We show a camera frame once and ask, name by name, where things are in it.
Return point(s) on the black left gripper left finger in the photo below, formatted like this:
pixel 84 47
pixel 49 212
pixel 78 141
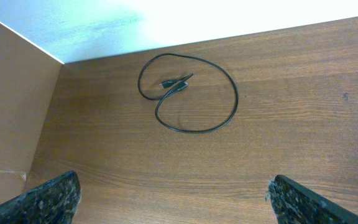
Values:
pixel 54 201

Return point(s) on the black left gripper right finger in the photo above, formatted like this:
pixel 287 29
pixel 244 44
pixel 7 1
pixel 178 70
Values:
pixel 294 203

